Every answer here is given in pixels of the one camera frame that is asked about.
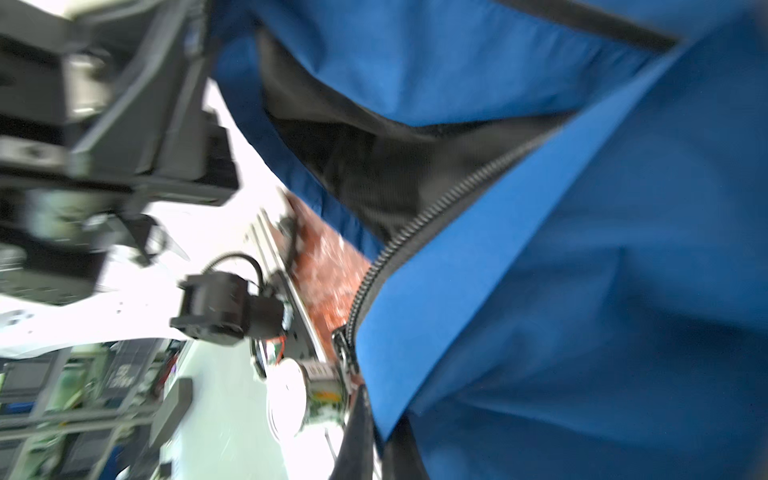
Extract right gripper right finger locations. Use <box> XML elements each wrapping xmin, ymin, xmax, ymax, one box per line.
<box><xmin>381</xmin><ymin>415</ymin><xmax>430</xmax><ymax>480</ymax></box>

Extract green label round tin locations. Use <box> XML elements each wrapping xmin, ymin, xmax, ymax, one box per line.
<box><xmin>266</xmin><ymin>359</ymin><xmax>349</xmax><ymax>442</ymax></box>

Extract blue zip jacket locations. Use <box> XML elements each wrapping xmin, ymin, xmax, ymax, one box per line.
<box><xmin>212</xmin><ymin>1</ymin><xmax>767</xmax><ymax>479</ymax></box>

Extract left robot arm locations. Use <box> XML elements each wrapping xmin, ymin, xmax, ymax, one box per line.
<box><xmin>1</xmin><ymin>1</ymin><xmax>239</xmax><ymax>359</ymax></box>

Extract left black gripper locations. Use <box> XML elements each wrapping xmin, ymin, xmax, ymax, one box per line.
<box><xmin>1</xmin><ymin>1</ymin><xmax>239</xmax><ymax>306</ymax></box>

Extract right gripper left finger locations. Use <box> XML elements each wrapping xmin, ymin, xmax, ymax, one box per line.
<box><xmin>329</xmin><ymin>385</ymin><xmax>375</xmax><ymax>480</ymax></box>

